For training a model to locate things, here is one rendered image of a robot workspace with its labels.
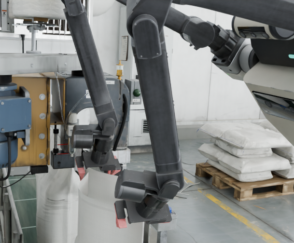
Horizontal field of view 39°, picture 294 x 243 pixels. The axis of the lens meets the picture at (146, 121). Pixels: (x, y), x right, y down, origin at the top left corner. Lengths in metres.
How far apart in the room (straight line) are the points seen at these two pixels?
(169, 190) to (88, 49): 0.49
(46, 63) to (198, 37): 0.48
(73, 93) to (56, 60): 0.16
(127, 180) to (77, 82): 0.64
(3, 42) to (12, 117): 2.99
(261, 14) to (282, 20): 0.04
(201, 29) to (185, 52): 4.97
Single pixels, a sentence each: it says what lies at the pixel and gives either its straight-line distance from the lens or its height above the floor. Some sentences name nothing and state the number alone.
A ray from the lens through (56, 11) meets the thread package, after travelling 1.27.
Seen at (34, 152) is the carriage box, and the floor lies 1.08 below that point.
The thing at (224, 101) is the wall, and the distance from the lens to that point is 6.64.
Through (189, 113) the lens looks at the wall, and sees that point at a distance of 6.35.
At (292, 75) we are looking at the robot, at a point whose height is 1.41.
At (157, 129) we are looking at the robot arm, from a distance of 0.80.
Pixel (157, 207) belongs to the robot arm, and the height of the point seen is 1.11.
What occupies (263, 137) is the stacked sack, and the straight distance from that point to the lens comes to 4.18.
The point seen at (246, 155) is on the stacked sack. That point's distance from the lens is 4.15.
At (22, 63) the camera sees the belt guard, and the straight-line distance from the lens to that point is 1.27.
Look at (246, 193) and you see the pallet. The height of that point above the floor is 0.08.
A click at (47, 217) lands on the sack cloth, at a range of 1.92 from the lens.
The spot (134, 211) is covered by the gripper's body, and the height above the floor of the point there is 1.08.
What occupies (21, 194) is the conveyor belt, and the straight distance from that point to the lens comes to 3.05.
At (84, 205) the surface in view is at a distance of 1.25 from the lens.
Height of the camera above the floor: 1.49
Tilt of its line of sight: 11 degrees down
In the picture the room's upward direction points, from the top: 3 degrees clockwise
